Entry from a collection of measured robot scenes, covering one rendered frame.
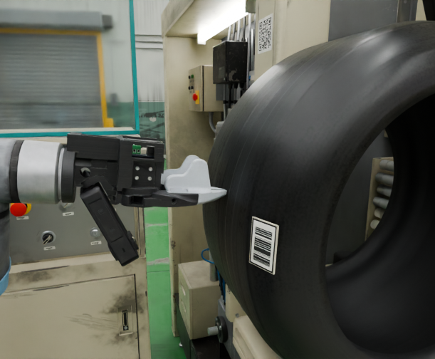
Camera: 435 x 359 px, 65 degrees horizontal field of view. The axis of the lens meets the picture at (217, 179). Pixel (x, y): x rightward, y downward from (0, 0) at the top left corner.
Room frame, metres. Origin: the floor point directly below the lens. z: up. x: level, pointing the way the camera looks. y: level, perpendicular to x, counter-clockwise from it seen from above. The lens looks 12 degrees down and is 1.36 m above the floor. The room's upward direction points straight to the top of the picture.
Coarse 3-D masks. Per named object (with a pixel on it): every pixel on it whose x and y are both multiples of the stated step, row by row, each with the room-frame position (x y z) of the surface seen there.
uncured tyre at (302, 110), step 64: (320, 64) 0.45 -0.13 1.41; (384, 64) 0.42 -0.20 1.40; (256, 128) 0.46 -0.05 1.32; (320, 128) 0.39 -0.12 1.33; (384, 128) 0.78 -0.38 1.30; (256, 192) 0.40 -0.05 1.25; (320, 192) 0.38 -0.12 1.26; (320, 256) 0.38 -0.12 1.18; (384, 256) 0.75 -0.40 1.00; (256, 320) 0.42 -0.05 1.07; (320, 320) 0.38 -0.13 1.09; (384, 320) 0.63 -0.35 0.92
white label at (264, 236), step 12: (252, 228) 0.39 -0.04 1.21; (264, 228) 0.38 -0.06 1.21; (276, 228) 0.37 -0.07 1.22; (252, 240) 0.39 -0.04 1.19; (264, 240) 0.38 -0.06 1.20; (276, 240) 0.37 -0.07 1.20; (252, 252) 0.39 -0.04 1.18; (264, 252) 0.38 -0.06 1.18; (276, 252) 0.37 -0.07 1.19; (264, 264) 0.38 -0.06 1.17
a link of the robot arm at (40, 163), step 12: (24, 144) 0.39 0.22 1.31; (36, 144) 0.39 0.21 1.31; (48, 144) 0.40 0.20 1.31; (60, 144) 0.41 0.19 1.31; (24, 156) 0.37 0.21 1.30; (36, 156) 0.38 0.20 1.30; (48, 156) 0.38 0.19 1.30; (60, 156) 0.39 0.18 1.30; (24, 168) 0.37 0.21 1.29; (36, 168) 0.37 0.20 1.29; (48, 168) 0.37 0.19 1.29; (60, 168) 0.38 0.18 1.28; (24, 180) 0.37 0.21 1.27; (36, 180) 0.37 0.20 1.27; (48, 180) 0.37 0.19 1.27; (60, 180) 0.38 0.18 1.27; (24, 192) 0.37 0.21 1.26; (36, 192) 0.37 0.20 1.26; (48, 192) 0.38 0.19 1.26; (60, 192) 0.39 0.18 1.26
